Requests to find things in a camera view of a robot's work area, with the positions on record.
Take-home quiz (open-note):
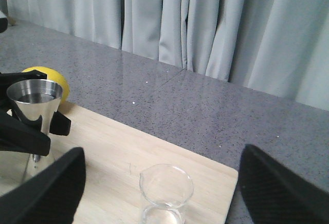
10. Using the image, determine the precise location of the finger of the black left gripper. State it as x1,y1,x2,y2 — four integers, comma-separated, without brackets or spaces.
0,70,71,136
1,102,50,156

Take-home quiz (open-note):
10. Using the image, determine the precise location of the light wooden cutting board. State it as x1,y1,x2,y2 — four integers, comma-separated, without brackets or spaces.
51,102,238,223

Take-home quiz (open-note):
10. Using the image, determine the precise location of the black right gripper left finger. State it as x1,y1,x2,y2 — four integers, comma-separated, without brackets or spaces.
1,147,85,223

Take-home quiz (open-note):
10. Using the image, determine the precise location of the grey pleated curtain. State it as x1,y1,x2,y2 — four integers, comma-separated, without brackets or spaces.
1,0,328,110

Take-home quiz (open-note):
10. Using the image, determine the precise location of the steel double jigger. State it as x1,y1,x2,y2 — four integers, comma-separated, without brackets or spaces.
1,79,63,195

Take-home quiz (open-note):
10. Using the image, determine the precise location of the yellow lemon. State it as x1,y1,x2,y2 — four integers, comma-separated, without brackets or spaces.
22,66,70,104

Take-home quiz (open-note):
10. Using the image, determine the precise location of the clear glass beaker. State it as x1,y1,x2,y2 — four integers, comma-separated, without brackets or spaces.
139,164,194,223

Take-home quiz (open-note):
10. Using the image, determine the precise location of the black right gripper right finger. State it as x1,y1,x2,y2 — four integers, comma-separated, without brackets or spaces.
238,144,328,223

